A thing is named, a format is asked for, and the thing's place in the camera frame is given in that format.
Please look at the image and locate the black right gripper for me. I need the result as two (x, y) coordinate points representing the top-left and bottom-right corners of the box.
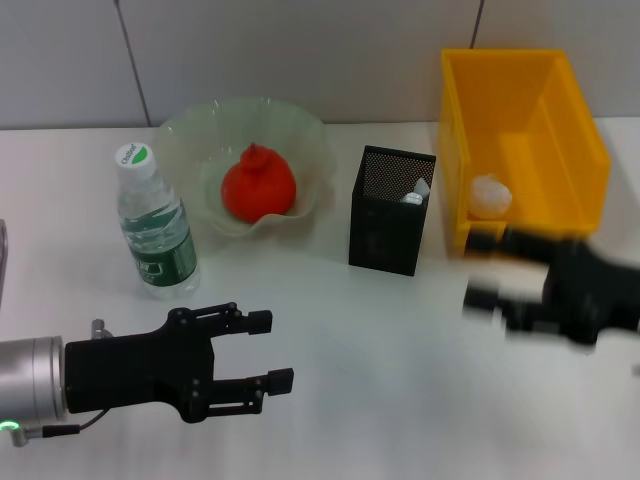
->
(462, 225), (640, 347)

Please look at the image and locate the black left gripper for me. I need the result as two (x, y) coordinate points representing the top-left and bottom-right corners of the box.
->
(64, 301), (295, 425)

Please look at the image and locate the white paper ball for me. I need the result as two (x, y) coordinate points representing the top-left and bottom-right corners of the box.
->
(469, 173), (514, 221)

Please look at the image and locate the clear green-label water bottle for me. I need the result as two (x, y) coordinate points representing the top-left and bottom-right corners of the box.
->
(114, 142), (202, 301)

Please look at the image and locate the black mesh pen holder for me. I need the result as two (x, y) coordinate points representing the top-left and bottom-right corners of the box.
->
(348, 144), (437, 277)

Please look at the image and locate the pale green glass fruit bowl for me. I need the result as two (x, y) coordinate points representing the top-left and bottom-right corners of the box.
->
(152, 94), (337, 239)

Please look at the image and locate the yellow plastic bin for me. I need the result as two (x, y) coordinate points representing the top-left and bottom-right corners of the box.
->
(439, 47), (612, 251)

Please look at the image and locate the left gripper cable with plug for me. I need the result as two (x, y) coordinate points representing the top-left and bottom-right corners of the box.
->
(9, 319), (114, 447)

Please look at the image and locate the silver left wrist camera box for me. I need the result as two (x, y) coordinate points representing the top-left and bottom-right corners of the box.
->
(0, 218), (9, 301)

